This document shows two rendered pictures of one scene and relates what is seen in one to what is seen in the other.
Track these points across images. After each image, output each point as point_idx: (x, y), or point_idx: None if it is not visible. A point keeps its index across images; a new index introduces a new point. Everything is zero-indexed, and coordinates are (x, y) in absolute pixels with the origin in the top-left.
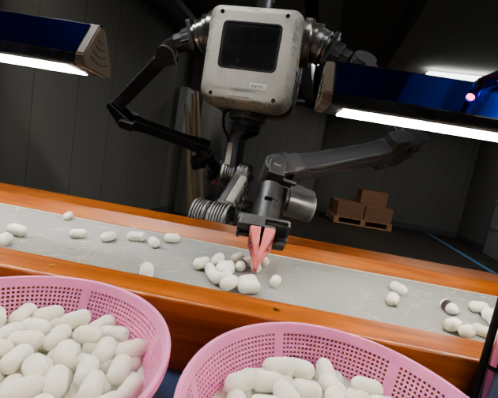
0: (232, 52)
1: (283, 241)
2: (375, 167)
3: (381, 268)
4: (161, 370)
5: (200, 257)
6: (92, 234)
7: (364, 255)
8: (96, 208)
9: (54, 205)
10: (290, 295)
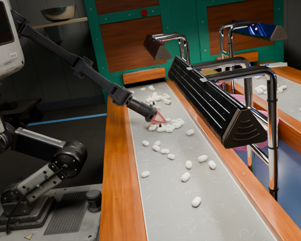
0: None
1: None
2: (83, 77)
3: (125, 111)
4: None
5: (156, 136)
6: (162, 159)
7: (118, 112)
8: (129, 169)
9: (134, 184)
10: (172, 118)
